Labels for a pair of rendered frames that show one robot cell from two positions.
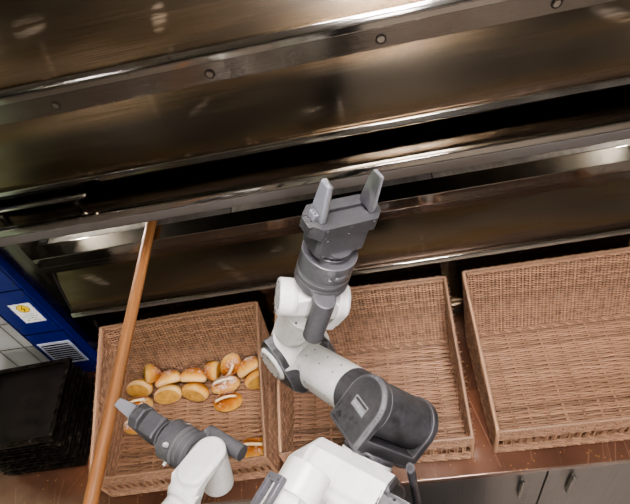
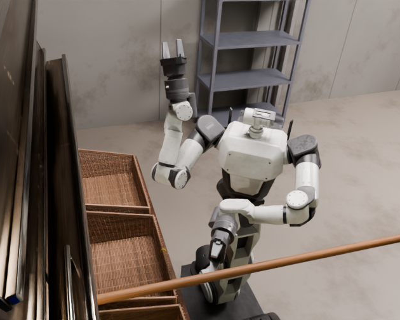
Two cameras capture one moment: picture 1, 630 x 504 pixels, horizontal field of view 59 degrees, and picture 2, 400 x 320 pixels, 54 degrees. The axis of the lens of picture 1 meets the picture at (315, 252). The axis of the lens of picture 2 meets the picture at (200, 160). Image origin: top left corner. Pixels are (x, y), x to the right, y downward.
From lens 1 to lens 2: 171 cm
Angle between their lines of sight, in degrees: 82
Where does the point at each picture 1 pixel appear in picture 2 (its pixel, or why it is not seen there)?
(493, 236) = not seen: hidden behind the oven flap
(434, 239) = not seen: hidden behind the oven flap
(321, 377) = (192, 150)
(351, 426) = (217, 129)
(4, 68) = (5, 159)
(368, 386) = (202, 121)
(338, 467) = (233, 129)
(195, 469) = (239, 202)
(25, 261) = not seen: outside the picture
